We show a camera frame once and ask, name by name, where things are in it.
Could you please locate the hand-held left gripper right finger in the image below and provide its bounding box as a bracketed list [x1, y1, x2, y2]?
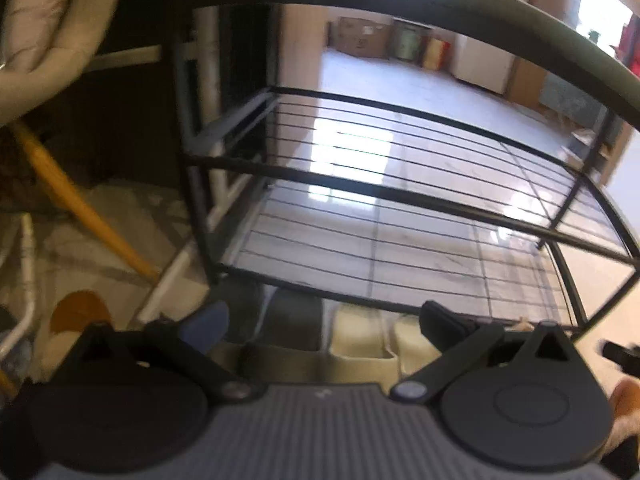
[389, 301, 581, 405]

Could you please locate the brown cardboard sheet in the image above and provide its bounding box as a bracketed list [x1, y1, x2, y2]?
[509, 57, 551, 109]

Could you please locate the cream slide sandal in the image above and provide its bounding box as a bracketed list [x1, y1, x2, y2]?
[327, 301, 401, 362]
[390, 310, 442, 377]

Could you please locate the red and yellow box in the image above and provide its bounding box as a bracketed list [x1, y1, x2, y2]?
[425, 35, 453, 71]

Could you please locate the white cabinet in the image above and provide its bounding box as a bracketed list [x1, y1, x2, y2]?
[455, 0, 532, 96]

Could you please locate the green box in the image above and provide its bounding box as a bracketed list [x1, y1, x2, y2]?
[392, 20, 431, 63]

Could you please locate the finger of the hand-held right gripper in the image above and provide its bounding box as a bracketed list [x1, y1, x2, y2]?
[602, 341, 640, 374]

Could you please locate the yellow wooden stick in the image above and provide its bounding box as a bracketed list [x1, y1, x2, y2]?
[7, 119, 162, 283]

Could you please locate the brown slipper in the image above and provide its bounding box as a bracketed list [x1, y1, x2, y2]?
[611, 379, 640, 461]

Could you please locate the white metal tube stand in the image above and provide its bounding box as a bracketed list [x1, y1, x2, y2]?
[0, 212, 38, 361]

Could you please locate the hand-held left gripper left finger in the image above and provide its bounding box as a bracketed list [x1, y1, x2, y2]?
[65, 301, 263, 403]

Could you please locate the brown cardboard box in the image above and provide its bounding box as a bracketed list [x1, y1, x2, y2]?
[327, 17, 393, 58]

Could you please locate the orange and white item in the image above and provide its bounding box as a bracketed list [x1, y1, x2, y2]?
[37, 290, 113, 376]

